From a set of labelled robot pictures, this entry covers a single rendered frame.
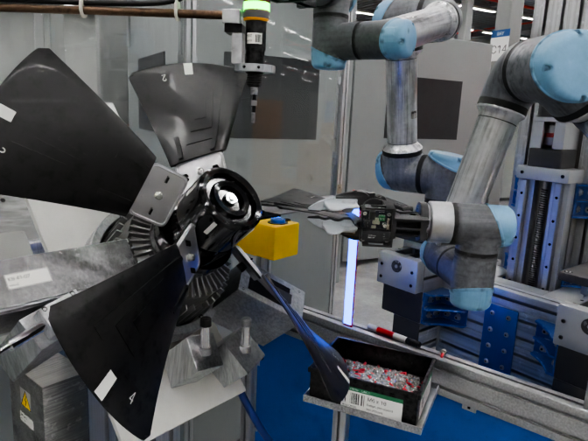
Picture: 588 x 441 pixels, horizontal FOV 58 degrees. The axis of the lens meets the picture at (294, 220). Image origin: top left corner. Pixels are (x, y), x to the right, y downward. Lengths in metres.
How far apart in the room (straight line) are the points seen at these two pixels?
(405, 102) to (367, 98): 3.20
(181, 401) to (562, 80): 0.83
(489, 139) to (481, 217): 0.19
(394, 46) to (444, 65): 4.20
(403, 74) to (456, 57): 3.88
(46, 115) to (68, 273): 0.23
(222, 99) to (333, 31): 0.28
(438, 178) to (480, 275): 0.58
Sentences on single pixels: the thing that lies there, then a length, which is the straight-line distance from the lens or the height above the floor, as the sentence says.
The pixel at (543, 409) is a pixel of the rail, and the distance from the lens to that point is 1.15.
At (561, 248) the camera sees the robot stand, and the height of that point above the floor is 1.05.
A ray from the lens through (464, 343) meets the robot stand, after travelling 1.54.
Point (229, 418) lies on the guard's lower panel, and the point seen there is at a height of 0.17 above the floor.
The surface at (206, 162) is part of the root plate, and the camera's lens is 0.94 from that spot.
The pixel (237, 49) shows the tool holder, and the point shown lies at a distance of 0.93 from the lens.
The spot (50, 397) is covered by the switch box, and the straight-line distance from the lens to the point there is 1.14.
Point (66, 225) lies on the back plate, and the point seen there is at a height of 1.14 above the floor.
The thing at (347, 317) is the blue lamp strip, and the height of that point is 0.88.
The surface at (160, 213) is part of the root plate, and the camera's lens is 0.86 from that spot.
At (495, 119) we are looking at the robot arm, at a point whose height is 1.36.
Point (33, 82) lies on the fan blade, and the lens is 0.84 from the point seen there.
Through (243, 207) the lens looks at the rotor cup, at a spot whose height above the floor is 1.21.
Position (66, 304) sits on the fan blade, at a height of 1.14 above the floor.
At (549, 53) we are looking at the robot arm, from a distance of 0.97.
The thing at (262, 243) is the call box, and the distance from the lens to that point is 1.37.
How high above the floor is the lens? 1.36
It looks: 12 degrees down
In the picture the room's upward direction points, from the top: 3 degrees clockwise
